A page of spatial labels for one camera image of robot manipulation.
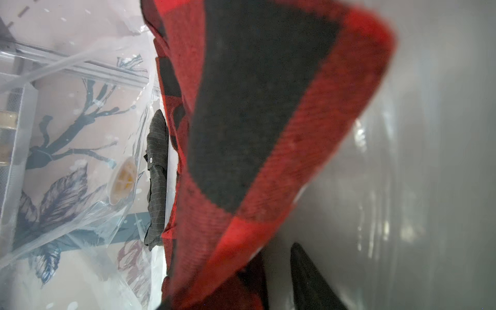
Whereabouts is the dark grey striped shirt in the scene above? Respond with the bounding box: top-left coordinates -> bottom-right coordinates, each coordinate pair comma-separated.
144,110 -> 169,250

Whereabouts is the clear plastic vacuum bag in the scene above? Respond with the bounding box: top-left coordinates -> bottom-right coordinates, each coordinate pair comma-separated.
1,1 -> 495,309

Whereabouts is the red black plaid cloth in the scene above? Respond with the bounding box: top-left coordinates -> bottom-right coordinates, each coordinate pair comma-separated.
141,1 -> 395,309

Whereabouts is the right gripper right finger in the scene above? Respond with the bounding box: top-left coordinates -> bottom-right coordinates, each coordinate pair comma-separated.
290,243 -> 347,310

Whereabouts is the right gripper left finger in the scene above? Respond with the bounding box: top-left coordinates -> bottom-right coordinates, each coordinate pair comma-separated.
236,253 -> 269,310

